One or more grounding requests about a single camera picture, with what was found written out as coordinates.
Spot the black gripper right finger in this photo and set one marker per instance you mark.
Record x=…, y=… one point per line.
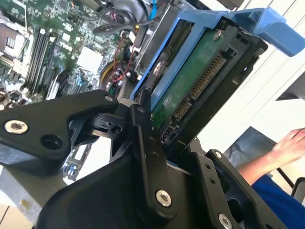
x=207, y=171

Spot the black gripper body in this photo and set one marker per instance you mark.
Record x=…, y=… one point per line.
x=95, y=202

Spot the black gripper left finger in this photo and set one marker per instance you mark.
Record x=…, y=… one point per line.
x=47, y=114

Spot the hard disk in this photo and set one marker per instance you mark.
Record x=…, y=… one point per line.
x=190, y=78

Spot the person hand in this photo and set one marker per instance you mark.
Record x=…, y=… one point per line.
x=290, y=145

